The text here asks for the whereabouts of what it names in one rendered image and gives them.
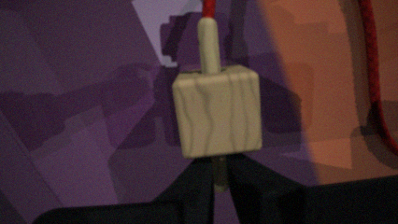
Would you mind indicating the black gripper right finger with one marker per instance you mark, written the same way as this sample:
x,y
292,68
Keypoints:
x,y
263,196

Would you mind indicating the light brown wooden block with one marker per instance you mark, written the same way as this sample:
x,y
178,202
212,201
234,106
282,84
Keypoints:
x,y
218,114

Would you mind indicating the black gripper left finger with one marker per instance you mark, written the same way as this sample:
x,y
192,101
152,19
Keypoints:
x,y
189,199

